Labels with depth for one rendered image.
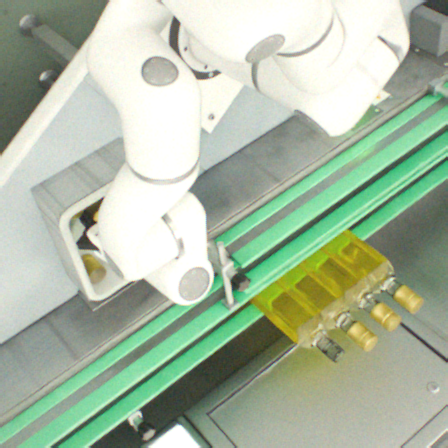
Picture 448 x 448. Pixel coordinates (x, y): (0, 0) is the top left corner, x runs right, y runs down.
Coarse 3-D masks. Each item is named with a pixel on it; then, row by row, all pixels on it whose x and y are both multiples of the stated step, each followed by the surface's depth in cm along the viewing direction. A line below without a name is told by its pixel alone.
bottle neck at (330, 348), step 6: (318, 336) 131; (324, 336) 131; (318, 342) 131; (324, 342) 131; (330, 342) 130; (336, 342) 131; (318, 348) 132; (324, 348) 130; (330, 348) 130; (336, 348) 129; (342, 348) 130; (324, 354) 131; (330, 354) 129; (336, 354) 129; (342, 354) 131; (336, 360) 130
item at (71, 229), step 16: (96, 192) 115; (80, 208) 114; (64, 224) 114; (80, 224) 126; (64, 240) 116; (96, 256) 133; (80, 272) 122; (112, 272) 131; (96, 288) 129; (112, 288) 129
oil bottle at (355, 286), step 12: (324, 252) 142; (312, 264) 140; (324, 264) 140; (336, 264) 140; (348, 264) 139; (324, 276) 139; (336, 276) 138; (348, 276) 137; (360, 276) 137; (336, 288) 137; (348, 288) 136; (360, 288) 136; (372, 288) 137; (348, 300) 136; (360, 300) 136
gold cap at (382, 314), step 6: (378, 306) 134; (384, 306) 134; (372, 312) 134; (378, 312) 133; (384, 312) 133; (390, 312) 133; (372, 318) 135; (378, 318) 133; (384, 318) 132; (390, 318) 132; (396, 318) 132; (384, 324) 132; (390, 324) 132; (396, 324) 133; (390, 330) 133
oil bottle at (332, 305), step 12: (300, 264) 141; (288, 276) 139; (300, 276) 139; (312, 276) 139; (300, 288) 137; (312, 288) 137; (324, 288) 136; (312, 300) 135; (324, 300) 135; (336, 300) 134; (324, 312) 133; (336, 312) 133; (348, 312) 135; (336, 324) 134
